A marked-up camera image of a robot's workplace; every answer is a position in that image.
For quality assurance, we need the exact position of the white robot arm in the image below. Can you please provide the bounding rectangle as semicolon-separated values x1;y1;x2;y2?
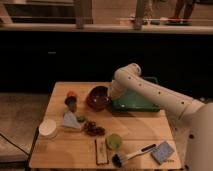
108;63;213;171

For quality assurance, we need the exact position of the dark red bowl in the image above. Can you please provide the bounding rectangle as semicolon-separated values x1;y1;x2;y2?
86;86;111;111

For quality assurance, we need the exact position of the green plastic tray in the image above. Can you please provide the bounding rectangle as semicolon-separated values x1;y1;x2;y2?
110;76;161;113

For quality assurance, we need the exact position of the orange and dark toy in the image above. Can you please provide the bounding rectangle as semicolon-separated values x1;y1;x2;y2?
64;91;77;112

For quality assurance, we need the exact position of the small green toy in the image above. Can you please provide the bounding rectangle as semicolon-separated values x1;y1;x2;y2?
77;115;87;123

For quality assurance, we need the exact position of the dark brown grape bunch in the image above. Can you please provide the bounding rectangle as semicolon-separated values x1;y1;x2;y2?
83;121;105;136

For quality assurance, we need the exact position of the light blue cloth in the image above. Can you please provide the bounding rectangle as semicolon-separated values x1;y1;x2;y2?
62;111;81;129

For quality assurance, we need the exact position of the small green bowl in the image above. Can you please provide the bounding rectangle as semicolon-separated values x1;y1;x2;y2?
106;134;122;150

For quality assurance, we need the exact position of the brown rectangular block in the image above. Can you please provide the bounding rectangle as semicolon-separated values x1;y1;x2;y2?
95;138;109;165

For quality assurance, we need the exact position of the white round container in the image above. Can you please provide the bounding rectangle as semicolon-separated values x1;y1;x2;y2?
39;119;57;139

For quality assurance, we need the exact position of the blue sponge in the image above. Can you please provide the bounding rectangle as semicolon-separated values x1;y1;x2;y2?
151;141;174;165

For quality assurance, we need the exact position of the black cable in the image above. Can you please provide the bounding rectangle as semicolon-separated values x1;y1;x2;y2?
0;132;31;158

